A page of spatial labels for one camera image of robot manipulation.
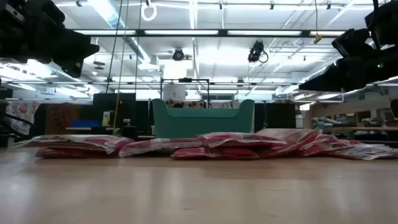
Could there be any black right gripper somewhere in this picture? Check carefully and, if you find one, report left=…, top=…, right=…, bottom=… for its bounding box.
left=298, top=43, right=398, bottom=92

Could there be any yellow hanging rope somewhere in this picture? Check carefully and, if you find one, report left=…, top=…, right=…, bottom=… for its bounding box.
left=112, top=0, right=130, bottom=133

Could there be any floral cloth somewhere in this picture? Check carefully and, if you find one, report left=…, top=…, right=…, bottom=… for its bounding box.
left=4, top=100, right=40, bottom=135

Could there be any white cable ring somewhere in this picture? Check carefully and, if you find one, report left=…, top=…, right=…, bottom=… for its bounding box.
left=141, top=0, right=158, bottom=22

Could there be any teal plastic basket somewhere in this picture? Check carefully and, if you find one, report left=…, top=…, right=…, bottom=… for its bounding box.
left=151, top=98, right=256, bottom=139

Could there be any blue box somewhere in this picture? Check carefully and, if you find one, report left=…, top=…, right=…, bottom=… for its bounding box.
left=71, top=119, right=101, bottom=128

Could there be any black cabinet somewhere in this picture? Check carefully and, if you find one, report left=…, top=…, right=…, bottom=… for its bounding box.
left=254, top=102, right=297, bottom=140

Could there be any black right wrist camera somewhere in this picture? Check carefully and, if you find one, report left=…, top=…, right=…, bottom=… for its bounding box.
left=331, top=27, right=371, bottom=59

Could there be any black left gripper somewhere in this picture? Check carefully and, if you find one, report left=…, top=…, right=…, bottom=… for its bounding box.
left=0, top=0, right=100, bottom=78

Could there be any black overhead camera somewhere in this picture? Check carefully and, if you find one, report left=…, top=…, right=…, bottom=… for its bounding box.
left=248, top=40, right=269, bottom=63

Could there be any yellow hanging cord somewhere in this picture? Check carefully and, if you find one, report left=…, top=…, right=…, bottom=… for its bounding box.
left=313, top=0, right=323, bottom=44

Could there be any black hanging cable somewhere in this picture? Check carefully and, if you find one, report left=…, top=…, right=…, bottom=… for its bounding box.
left=134, top=0, right=143, bottom=94
left=105, top=0, right=124, bottom=94

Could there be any brown patterned cloth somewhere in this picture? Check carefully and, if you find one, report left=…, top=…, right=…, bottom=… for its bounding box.
left=45, top=103, right=82, bottom=135

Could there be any black overhead frame beam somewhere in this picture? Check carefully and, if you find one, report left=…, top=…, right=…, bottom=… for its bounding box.
left=65, top=29, right=348, bottom=39
left=0, top=80, right=301, bottom=86

